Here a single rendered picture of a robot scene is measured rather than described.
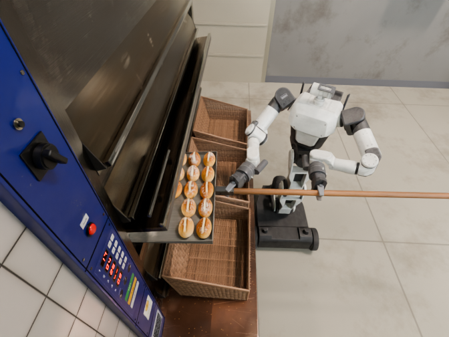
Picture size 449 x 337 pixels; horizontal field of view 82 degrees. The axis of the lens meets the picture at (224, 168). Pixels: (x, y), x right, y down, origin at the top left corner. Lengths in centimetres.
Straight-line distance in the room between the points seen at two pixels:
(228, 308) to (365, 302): 127
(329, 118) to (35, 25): 133
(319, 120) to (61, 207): 131
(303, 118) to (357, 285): 156
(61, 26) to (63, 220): 40
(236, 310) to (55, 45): 149
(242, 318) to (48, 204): 132
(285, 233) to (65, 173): 202
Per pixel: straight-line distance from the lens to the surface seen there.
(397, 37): 504
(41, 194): 56
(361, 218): 299
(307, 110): 158
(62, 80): 67
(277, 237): 236
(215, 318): 168
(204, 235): 113
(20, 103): 52
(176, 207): 126
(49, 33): 66
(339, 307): 248
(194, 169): 133
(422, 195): 160
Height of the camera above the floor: 221
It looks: 46 degrees down
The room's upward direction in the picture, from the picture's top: 1 degrees clockwise
